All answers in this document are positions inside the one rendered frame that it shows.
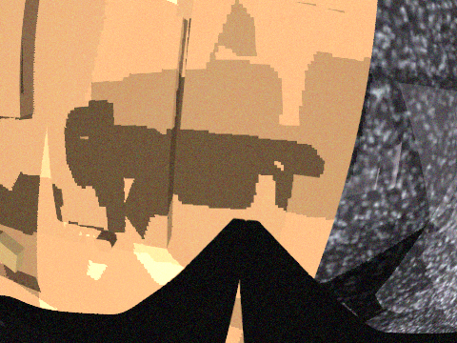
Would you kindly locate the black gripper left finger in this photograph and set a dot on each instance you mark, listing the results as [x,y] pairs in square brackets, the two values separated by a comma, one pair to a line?
[195,306]

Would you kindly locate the tan block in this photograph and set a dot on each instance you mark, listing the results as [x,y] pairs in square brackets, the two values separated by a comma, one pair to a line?
[11,252]

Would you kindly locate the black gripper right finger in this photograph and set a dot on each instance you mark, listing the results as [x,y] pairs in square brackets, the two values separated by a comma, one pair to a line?
[282,303]

